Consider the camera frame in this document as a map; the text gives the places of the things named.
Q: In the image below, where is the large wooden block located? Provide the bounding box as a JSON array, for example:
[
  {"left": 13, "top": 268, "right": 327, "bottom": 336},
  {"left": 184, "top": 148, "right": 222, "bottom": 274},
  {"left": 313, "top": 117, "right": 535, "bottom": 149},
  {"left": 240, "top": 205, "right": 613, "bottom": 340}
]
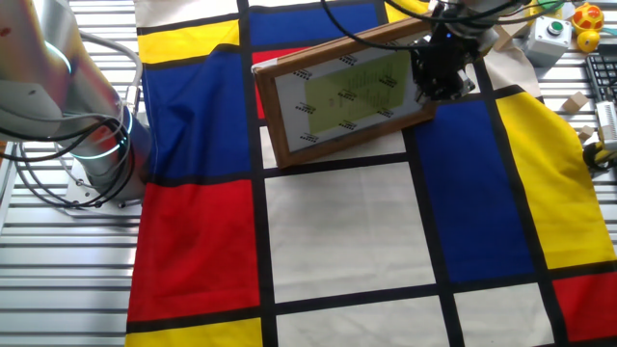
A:
[{"left": 494, "top": 23, "right": 529, "bottom": 52}]

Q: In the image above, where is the wooden picture frame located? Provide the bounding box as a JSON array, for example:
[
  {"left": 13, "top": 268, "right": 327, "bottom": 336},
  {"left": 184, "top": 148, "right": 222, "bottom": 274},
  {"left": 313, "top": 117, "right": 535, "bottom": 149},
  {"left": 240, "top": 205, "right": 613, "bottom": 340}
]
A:
[{"left": 252, "top": 16, "right": 443, "bottom": 170}]

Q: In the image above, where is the orange spotted toy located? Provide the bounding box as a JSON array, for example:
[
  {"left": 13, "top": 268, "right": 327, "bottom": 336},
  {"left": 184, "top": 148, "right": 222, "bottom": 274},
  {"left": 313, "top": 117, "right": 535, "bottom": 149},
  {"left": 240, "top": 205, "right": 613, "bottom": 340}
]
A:
[{"left": 572, "top": 2, "right": 605, "bottom": 33}]

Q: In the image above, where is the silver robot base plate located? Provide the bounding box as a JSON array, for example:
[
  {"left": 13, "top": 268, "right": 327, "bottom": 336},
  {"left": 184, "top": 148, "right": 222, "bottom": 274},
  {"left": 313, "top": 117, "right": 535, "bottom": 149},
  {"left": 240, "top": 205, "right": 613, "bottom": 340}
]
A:
[{"left": 65, "top": 158, "right": 144, "bottom": 218}]

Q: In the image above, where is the grey green button box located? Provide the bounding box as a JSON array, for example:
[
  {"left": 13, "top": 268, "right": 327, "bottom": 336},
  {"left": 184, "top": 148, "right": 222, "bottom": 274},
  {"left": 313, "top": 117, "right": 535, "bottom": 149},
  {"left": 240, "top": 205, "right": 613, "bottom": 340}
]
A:
[{"left": 524, "top": 14, "right": 574, "bottom": 68}]

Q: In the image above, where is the black keyboard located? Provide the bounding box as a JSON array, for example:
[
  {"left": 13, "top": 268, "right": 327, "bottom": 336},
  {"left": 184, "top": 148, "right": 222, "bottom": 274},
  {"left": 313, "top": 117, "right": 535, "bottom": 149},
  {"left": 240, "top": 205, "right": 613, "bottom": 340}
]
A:
[{"left": 584, "top": 52, "right": 617, "bottom": 103}]

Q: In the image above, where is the grey depth camera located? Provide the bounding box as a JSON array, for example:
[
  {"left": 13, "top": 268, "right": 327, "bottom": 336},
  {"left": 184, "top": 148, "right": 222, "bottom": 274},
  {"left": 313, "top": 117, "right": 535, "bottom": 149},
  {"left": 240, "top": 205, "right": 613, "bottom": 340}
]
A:
[{"left": 595, "top": 100, "right": 617, "bottom": 151}]

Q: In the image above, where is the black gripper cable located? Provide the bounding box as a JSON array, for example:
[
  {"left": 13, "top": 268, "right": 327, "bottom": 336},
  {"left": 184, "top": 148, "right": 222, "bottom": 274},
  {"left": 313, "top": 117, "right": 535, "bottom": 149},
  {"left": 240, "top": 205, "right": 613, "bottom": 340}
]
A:
[{"left": 320, "top": 0, "right": 565, "bottom": 52}]

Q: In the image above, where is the black yellow camera mount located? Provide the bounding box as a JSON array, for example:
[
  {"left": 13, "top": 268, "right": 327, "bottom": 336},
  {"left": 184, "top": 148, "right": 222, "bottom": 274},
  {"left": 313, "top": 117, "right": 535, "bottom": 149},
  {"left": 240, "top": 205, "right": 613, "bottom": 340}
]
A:
[{"left": 581, "top": 142, "right": 617, "bottom": 171}]

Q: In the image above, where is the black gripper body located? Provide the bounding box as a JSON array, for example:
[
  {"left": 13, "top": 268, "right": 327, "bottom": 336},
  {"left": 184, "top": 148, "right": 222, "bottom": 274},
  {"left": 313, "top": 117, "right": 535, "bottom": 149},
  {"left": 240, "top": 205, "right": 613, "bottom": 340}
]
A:
[{"left": 409, "top": 26, "right": 477, "bottom": 96}]

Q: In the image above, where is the yellow green button box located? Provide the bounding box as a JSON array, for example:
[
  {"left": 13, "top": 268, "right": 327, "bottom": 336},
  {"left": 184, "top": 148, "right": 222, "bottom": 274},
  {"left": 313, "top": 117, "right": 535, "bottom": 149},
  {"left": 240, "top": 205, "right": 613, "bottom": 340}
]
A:
[{"left": 527, "top": 0, "right": 568, "bottom": 23}]

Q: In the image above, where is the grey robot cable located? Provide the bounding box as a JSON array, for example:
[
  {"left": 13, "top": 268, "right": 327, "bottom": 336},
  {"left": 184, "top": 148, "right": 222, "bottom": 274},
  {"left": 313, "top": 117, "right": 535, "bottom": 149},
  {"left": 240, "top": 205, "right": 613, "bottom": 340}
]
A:
[{"left": 9, "top": 31, "right": 145, "bottom": 206}]

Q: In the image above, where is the colour block tablecloth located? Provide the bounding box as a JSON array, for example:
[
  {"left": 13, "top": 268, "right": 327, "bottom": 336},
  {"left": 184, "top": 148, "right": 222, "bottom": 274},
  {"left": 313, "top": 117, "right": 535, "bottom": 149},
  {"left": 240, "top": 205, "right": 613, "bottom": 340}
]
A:
[{"left": 123, "top": 0, "right": 617, "bottom": 347}]

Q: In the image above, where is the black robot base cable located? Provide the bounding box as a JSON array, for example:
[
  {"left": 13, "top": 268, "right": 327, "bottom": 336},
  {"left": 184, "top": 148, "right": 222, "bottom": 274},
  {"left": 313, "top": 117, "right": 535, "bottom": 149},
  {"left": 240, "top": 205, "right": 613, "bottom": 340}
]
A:
[{"left": 0, "top": 118, "right": 139, "bottom": 209}]

